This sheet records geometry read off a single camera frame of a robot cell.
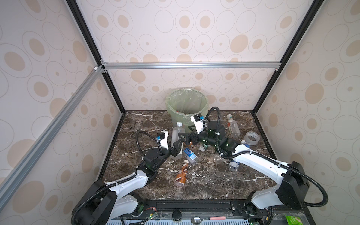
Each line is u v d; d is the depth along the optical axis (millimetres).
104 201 412
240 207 734
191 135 644
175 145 695
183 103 1003
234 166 885
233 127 1036
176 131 771
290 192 401
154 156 595
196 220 723
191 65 916
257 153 507
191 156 879
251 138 1029
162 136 665
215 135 556
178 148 707
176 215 636
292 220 685
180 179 786
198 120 636
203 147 947
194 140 650
